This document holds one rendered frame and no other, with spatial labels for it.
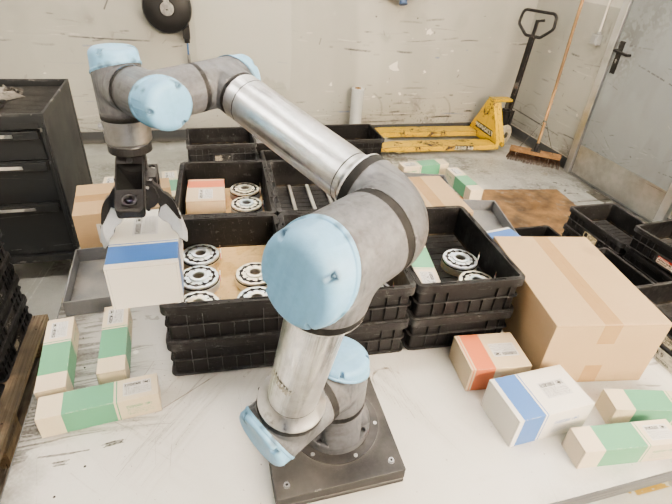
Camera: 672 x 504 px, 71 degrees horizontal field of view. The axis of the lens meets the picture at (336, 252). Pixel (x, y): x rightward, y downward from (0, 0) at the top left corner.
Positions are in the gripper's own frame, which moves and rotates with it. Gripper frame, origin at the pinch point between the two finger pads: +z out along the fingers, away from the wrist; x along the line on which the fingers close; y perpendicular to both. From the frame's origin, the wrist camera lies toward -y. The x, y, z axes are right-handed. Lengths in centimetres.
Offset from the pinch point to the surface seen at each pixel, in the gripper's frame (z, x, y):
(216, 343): 29.7, -10.9, 2.5
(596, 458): 38, -87, -40
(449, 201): 25, -96, 53
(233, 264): 27.6, -17.5, 31.2
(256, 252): 28, -25, 36
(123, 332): 34.6, 11.5, 16.2
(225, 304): 18.1, -13.7, 2.2
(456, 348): 35, -71, -6
